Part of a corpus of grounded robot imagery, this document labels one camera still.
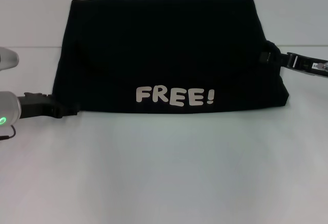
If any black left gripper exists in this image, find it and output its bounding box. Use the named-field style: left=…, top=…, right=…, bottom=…
left=17, top=92, right=80, bottom=119

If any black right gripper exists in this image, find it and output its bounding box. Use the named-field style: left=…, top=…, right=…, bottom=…
left=258, top=51, right=328, bottom=77

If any black t-shirt with white print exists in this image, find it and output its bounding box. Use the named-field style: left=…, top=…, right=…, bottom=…
left=51, top=0, right=290, bottom=113

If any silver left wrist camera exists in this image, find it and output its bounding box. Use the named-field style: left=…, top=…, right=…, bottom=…
left=0, top=47, right=20, bottom=68

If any left gripper cable with plugs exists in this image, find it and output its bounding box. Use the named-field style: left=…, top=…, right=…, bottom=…
left=0, top=125, right=16, bottom=140

